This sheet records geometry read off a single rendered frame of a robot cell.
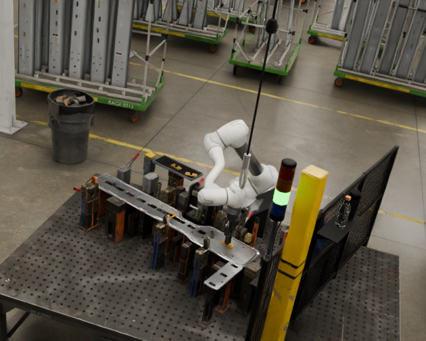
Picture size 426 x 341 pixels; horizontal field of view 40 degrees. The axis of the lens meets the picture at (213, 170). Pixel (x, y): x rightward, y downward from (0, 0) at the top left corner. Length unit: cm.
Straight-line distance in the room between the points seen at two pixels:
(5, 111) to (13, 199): 159
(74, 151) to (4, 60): 134
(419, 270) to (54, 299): 357
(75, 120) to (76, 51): 192
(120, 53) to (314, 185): 547
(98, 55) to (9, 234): 326
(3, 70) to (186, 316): 424
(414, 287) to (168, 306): 272
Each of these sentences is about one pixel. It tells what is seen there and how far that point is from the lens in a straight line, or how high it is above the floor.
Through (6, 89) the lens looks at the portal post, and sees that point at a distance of 713.
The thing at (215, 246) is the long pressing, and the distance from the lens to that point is 375.
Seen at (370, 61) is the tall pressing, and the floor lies 52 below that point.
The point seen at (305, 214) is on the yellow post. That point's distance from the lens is 272.
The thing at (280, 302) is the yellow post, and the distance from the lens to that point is 303.
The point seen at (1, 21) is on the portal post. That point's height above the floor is 129.
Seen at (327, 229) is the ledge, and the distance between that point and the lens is 337.
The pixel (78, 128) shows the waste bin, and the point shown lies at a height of 45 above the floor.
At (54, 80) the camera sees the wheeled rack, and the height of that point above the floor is 28.
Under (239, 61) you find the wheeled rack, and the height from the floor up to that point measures 27.
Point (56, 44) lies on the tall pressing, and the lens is 812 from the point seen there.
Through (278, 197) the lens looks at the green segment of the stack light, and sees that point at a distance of 258.
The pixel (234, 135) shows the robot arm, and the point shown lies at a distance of 393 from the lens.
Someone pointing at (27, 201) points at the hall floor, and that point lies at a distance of 593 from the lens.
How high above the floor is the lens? 318
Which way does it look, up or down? 28 degrees down
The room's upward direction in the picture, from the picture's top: 9 degrees clockwise
